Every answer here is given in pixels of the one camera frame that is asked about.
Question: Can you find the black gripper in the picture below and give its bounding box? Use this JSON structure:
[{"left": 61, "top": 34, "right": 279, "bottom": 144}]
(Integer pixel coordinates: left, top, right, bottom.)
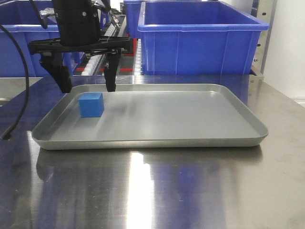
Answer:
[{"left": 28, "top": 0, "right": 132, "bottom": 93}]

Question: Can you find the blue cube block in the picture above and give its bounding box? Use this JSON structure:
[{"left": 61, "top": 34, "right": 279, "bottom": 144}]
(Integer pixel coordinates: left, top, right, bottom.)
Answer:
[{"left": 78, "top": 92, "right": 104, "bottom": 118}]

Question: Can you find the white roller conveyor track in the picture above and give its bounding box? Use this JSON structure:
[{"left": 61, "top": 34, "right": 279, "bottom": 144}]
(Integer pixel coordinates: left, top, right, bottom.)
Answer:
[{"left": 81, "top": 22, "right": 117, "bottom": 76}]

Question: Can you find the blue plastic bin left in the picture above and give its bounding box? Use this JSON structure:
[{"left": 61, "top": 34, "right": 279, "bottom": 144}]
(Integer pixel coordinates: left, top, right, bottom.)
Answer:
[{"left": 0, "top": 23, "right": 83, "bottom": 78}]

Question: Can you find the blue plastic bin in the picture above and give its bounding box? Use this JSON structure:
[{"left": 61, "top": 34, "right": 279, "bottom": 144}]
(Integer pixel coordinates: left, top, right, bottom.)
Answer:
[
  {"left": 138, "top": 1, "right": 269, "bottom": 75},
  {"left": 0, "top": 23, "right": 83, "bottom": 78}
]

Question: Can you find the blue bin rear right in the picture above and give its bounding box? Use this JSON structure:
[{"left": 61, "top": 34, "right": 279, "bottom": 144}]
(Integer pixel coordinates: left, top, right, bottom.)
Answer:
[{"left": 123, "top": 0, "right": 145, "bottom": 39}]

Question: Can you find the grey metal tray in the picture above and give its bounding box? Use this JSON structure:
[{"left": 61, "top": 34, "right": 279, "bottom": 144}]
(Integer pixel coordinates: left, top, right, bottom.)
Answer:
[{"left": 32, "top": 83, "right": 268, "bottom": 150}]

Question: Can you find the blue plastic bin right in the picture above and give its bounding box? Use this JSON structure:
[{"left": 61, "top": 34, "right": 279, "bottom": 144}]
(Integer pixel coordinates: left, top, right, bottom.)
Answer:
[{"left": 138, "top": 1, "right": 269, "bottom": 75}]

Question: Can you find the black cable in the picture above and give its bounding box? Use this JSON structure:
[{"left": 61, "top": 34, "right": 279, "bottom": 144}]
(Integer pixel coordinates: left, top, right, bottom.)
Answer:
[{"left": 0, "top": 25, "right": 30, "bottom": 141}]

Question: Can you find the metal shelf upright post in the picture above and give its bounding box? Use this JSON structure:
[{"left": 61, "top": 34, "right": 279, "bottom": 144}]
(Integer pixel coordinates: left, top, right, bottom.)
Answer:
[{"left": 251, "top": 0, "right": 277, "bottom": 75}]

